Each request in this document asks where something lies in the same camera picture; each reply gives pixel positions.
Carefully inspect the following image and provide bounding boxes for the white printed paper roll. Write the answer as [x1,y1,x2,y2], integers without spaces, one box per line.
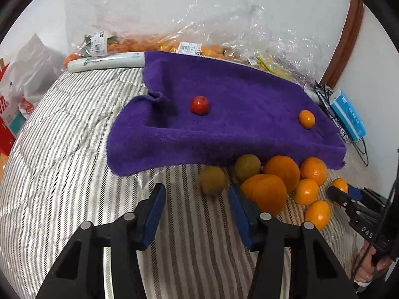
[68,51,320,104]

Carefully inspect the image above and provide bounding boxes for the brown wooden frame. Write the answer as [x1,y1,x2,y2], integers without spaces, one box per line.
[321,0,365,89]

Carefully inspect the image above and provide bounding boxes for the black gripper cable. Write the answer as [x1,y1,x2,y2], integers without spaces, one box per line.
[352,149,399,284]

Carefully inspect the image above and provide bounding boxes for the small red apple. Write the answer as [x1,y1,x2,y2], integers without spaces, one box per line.
[191,96,210,115]

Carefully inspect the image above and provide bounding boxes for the plastic bag of tangerines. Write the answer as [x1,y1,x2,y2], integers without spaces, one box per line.
[150,0,250,60]

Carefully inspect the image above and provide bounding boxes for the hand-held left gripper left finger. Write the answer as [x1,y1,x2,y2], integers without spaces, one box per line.
[36,182,167,299]

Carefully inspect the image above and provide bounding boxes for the green-brown round fruit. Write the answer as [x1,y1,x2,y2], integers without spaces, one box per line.
[234,154,261,182]
[199,166,227,196]

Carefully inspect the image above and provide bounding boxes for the large orange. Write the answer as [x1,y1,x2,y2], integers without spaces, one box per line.
[264,156,301,194]
[241,174,288,217]

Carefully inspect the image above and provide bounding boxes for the red white paper bag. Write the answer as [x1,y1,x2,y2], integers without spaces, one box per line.
[0,58,35,156]

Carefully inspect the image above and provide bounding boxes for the plastic bag of yellow fruit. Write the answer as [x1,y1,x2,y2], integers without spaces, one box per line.
[243,6,329,88]

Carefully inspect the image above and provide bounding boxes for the blue tissue box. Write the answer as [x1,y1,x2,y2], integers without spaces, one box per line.
[330,89,367,141]

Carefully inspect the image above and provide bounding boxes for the plastic bag of brown fruit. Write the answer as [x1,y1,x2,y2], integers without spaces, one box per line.
[218,45,253,64]

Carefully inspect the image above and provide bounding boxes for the grey plastic bag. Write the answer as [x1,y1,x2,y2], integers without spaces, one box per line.
[9,34,67,106]

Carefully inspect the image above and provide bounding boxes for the purple towel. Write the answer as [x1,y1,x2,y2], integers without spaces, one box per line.
[107,51,347,176]

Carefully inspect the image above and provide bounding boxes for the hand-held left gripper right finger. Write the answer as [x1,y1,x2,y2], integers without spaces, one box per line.
[227,184,359,299]

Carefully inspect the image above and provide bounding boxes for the small orange tangerine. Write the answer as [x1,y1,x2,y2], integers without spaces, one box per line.
[330,178,348,204]
[300,157,328,187]
[292,179,319,205]
[305,200,330,229]
[298,110,315,129]

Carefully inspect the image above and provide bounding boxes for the person's right hand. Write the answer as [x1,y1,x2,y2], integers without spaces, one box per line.
[355,245,392,287]

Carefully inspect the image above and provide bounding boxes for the black white patterned packet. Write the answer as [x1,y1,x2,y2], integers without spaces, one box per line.
[312,81,347,142]

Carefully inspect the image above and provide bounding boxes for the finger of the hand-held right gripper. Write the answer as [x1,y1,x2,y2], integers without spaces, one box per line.
[348,186,389,208]
[327,186,359,222]

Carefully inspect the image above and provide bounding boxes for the plastic bag of leafy oranges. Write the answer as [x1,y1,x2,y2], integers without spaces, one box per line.
[64,0,156,66]

